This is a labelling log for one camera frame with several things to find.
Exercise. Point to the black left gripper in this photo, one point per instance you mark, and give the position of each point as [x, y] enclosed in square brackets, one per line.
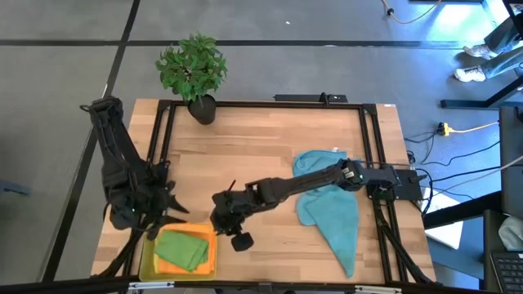
[157, 204]

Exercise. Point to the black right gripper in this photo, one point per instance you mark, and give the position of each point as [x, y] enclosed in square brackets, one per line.
[233, 212]

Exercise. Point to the green microfiber towel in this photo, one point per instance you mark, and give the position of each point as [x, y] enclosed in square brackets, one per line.
[180, 249]

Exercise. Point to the orange microfiber towel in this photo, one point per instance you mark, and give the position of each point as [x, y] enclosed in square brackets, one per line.
[204, 267]

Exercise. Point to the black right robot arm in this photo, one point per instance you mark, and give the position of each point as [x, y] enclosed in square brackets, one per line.
[310, 181]

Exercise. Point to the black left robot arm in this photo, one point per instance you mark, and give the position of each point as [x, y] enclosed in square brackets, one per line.
[118, 163]

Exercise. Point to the yellow plastic bin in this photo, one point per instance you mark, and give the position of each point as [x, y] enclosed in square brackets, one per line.
[145, 263]

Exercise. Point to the potted green plant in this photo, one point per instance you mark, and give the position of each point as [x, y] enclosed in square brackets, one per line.
[192, 69]

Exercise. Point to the white flat box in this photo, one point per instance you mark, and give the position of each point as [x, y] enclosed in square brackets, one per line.
[447, 234]

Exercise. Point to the person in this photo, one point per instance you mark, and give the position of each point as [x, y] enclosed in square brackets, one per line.
[468, 73]

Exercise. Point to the grey cloth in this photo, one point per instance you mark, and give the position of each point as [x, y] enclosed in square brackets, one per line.
[512, 232]

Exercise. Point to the black keyboard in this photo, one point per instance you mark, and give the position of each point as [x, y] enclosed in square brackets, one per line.
[508, 269]

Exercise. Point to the black desk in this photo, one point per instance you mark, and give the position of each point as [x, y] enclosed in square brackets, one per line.
[510, 163]

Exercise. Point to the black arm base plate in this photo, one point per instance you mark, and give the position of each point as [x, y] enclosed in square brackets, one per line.
[408, 183]
[118, 191]

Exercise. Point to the silver aluminium bracket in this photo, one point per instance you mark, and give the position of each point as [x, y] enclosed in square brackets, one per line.
[378, 289]
[151, 284]

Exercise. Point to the black table frame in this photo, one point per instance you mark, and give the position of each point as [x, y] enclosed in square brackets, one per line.
[261, 105]

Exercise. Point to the black bar bracket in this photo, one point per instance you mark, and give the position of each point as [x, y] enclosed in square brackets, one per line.
[302, 98]

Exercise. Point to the black desk frame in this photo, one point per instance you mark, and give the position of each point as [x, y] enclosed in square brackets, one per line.
[461, 104]

